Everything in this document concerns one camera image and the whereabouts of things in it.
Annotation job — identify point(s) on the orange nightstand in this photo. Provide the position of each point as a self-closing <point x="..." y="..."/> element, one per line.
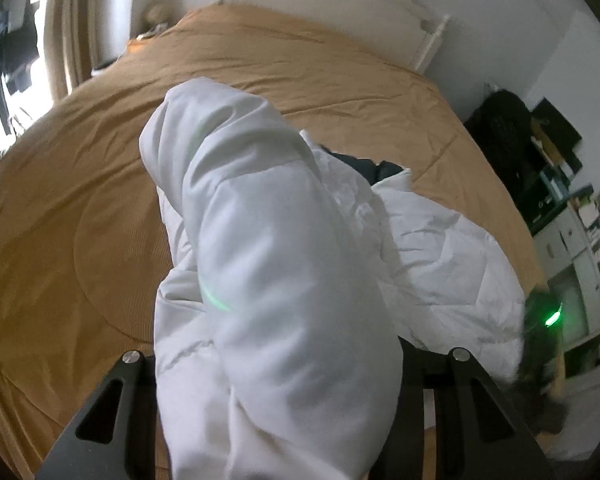
<point x="137" y="44"/>

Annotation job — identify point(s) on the beige curtain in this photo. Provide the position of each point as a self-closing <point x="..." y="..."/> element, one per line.
<point x="75" y="25"/>

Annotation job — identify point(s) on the round beige ornament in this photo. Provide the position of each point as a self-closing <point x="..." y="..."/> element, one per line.
<point x="159" y="15"/>

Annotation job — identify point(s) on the dark hanging clothes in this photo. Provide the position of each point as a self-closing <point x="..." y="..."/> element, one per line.
<point x="20" y="45"/>

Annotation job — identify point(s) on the white puffy jacket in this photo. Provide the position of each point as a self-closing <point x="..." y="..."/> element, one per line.
<point x="270" y="260"/>

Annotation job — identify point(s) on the black bag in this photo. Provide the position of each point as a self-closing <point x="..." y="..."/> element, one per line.
<point x="500" y="130"/>

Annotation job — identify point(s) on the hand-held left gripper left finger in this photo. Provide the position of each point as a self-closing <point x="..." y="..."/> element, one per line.
<point x="140" y="410"/>

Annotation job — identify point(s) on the bed with tan cover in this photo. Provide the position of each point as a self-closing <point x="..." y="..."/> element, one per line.
<point x="80" y="185"/>

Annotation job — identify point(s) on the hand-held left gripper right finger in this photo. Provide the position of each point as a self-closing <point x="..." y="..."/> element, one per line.
<point x="455" y="410"/>

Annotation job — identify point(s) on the white cabinet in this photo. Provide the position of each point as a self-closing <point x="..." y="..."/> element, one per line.
<point x="575" y="270"/>

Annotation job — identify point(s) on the white headboard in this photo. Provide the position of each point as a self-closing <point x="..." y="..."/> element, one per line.
<point x="330" y="5"/>

